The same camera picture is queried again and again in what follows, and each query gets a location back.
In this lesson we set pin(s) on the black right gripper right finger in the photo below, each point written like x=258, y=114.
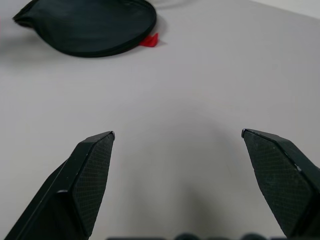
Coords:
x=282, y=180

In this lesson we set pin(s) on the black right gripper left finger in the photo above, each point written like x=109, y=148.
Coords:
x=75, y=190

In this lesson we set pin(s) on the red and black paddle case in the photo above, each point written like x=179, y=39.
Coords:
x=95, y=27

